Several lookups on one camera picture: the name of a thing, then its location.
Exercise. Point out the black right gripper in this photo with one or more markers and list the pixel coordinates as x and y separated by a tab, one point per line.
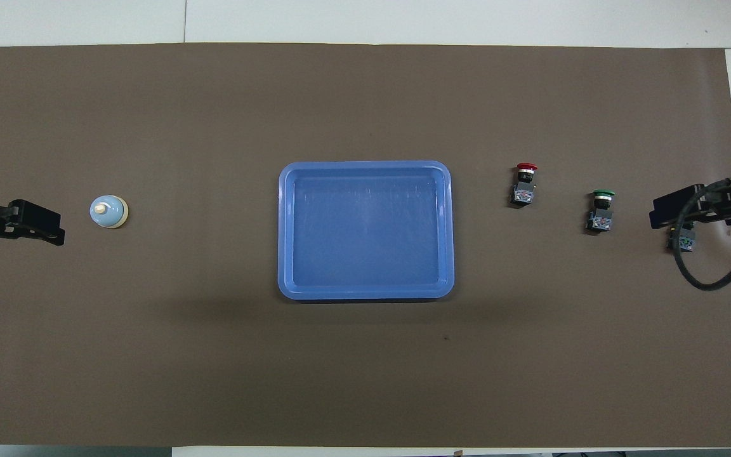
724	203

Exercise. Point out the yellow push button switch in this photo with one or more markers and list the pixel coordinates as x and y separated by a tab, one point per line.
686	242

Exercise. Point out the green push button switch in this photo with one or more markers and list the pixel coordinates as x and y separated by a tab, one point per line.
601	216

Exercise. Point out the red push button switch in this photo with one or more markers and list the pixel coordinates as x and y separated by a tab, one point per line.
523	190

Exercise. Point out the light blue call bell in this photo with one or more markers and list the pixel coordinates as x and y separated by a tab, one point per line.
108	212

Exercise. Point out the blue plastic tray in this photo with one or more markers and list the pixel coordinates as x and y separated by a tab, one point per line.
365	235

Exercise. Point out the brown table mat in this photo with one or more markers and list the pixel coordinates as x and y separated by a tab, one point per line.
213	368

